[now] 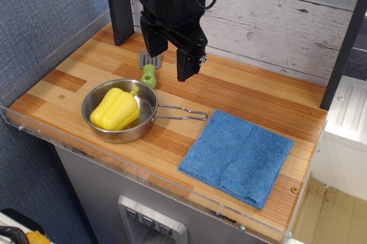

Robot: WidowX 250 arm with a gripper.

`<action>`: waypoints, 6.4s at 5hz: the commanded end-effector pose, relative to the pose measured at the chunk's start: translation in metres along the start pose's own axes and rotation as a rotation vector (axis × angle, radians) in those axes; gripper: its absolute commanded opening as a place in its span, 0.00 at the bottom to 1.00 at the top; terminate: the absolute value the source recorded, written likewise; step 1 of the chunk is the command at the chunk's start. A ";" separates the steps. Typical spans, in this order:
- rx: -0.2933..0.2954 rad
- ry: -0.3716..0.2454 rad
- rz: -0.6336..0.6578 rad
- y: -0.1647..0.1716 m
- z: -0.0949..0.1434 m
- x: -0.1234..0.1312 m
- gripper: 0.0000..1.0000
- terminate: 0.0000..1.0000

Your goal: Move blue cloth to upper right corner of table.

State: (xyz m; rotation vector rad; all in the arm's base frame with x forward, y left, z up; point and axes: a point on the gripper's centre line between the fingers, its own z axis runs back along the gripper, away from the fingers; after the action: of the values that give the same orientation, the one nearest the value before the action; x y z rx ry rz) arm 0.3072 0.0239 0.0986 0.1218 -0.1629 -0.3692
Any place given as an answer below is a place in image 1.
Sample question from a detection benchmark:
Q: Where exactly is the clear acrylic table guard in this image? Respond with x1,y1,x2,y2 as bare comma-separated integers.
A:
1,8,330,243

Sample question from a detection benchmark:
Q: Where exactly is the steel frying pan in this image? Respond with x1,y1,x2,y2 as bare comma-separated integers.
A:
81,79,208,143

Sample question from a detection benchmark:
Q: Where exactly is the yellow toy bell pepper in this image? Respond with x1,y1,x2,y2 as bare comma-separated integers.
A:
89,86,140,131

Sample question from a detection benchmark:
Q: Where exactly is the dark left frame post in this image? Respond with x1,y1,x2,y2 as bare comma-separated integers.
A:
108,0,135,46

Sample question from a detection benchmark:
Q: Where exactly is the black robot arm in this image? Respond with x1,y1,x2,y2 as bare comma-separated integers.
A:
140,0,208,82

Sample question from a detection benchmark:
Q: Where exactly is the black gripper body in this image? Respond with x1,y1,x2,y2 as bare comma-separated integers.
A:
140,0,208,64

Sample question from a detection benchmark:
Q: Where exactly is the green handled grey spatula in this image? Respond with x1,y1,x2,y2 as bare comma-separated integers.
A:
139,50,162,89

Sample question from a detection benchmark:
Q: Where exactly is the dark frame post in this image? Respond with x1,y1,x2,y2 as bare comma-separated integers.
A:
108,0,135,46
319,0,366,111

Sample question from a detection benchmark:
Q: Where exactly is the black braided cable bundle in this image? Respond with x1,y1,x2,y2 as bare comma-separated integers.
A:
0,225,30,244

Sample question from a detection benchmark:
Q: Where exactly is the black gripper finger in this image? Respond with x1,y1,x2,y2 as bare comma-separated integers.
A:
140,16,168,57
177,48,200,82

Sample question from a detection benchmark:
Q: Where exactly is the white ribbed appliance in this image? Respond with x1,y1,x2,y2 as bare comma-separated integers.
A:
311,76,366,200

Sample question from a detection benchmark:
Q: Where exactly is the blue cloth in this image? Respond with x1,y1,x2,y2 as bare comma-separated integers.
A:
178,109,295,210

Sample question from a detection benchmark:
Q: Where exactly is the grey cabinet with button panel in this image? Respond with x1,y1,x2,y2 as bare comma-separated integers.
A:
56,147,262,243

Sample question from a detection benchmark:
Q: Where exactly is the orange yellow object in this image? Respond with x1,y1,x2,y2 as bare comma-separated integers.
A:
25,231,52,244

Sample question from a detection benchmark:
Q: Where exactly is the dark right frame post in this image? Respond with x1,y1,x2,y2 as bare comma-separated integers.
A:
319,0,366,111

